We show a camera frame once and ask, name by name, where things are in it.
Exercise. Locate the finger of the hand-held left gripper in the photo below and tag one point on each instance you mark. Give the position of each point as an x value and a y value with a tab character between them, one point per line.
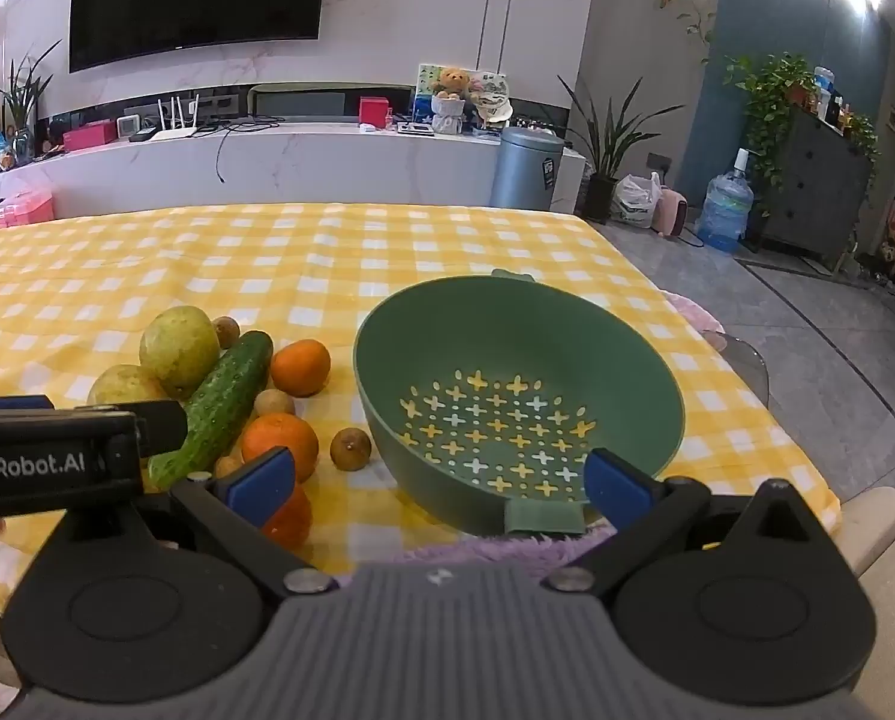
9	403
164	424

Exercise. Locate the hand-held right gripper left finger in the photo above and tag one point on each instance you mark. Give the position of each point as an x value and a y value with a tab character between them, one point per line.
256	486

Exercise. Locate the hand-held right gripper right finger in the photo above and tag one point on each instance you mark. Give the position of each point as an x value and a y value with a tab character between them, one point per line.
616	487

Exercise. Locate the orange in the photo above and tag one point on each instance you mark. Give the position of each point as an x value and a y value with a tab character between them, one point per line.
295	521
275	435
301	367

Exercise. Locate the yellow-green pear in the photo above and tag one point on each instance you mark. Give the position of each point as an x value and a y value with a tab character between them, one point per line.
179	349
125	386

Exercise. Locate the green colander bowl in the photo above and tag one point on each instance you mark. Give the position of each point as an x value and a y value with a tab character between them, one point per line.
492	345

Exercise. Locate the green cucumber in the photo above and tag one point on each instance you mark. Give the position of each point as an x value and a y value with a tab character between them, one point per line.
222	397

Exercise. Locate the clear plastic chair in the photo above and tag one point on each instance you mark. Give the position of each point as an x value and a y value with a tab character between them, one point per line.
747	367

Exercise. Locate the yellow checkered tablecloth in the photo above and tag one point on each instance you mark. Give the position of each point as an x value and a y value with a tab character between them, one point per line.
267	270

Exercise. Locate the pink storage box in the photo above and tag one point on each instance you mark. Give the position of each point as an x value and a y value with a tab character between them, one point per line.
24	210

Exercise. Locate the beige chair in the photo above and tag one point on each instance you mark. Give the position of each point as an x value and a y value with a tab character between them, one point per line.
879	532

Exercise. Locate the pink flat box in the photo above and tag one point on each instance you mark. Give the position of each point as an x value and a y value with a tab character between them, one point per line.
89	137

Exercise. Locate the pink heater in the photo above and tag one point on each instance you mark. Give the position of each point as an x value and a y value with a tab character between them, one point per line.
672	211

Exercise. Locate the white plastic bag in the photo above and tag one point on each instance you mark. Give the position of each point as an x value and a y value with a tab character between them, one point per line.
635	202

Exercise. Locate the long-leaf potted plant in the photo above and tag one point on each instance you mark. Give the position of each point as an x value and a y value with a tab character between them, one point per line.
601	199

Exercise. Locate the white router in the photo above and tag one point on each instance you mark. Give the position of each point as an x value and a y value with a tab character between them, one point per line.
174	133

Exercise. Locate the blue water jug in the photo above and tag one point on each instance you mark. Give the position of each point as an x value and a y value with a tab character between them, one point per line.
725	214

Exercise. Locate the slender green potted plant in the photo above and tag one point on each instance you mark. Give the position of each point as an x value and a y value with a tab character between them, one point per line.
21	105

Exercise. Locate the small white clock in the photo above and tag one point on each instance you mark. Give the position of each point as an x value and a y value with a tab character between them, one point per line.
129	124

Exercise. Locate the white marble media console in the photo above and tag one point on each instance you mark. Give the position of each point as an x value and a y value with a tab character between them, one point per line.
342	165

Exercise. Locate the grey-blue trash can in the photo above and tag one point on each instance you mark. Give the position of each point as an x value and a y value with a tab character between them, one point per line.
526	169

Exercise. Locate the dark grey cabinet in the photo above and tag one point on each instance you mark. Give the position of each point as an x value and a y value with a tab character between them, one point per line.
815	187

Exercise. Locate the red box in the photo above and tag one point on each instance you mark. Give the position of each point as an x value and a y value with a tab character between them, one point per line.
373	111

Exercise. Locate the leafy trailing potted plant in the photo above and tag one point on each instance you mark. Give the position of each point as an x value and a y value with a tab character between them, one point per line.
770	90

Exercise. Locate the small flowering plant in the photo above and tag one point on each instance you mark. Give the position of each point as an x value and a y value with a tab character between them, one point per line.
860	135

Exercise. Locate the brown teddy bear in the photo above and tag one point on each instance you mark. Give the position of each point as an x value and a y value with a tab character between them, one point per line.
449	86

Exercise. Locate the white bottle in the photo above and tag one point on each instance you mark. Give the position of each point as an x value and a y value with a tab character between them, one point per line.
824	86

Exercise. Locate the black wall television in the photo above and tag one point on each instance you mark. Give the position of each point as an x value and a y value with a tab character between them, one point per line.
192	0

